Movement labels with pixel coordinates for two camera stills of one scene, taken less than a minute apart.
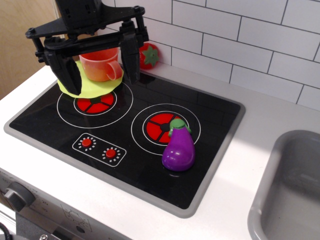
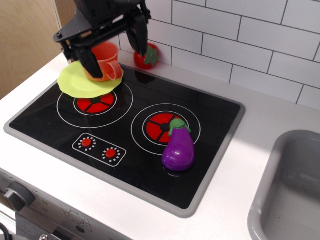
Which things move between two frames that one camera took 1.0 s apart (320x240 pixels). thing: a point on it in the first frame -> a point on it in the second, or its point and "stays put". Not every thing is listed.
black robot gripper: [87, 25] -> [98, 19]
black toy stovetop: [119, 137] stays put
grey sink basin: [288, 205] stays put
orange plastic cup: [102, 65] stays put
